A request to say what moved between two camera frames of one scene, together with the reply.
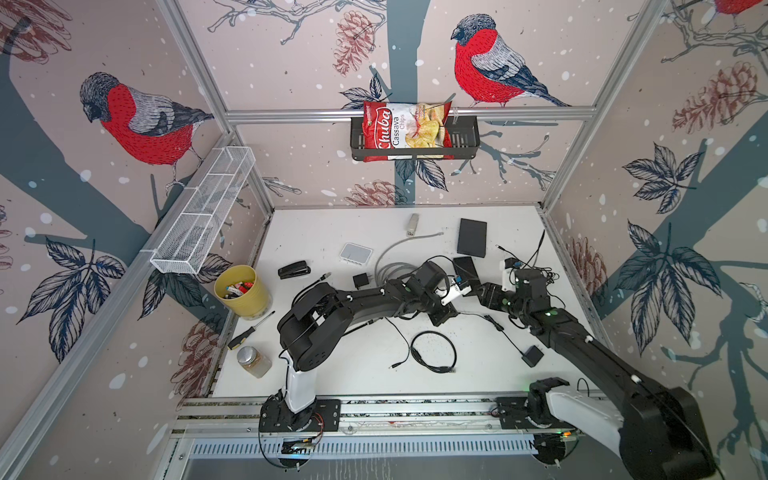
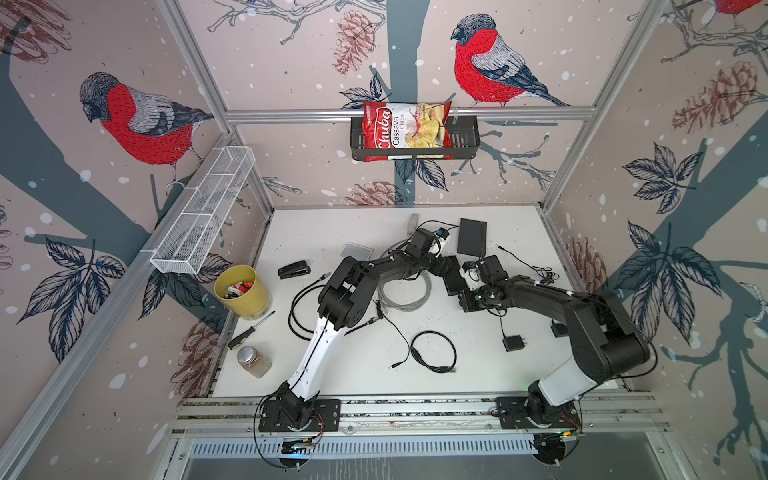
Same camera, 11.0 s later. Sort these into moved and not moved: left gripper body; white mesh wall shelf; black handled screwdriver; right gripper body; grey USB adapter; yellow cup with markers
Moved: left gripper body; right gripper body
Not moved: white mesh wall shelf; black handled screwdriver; grey USB adapter; yellow cup with markers
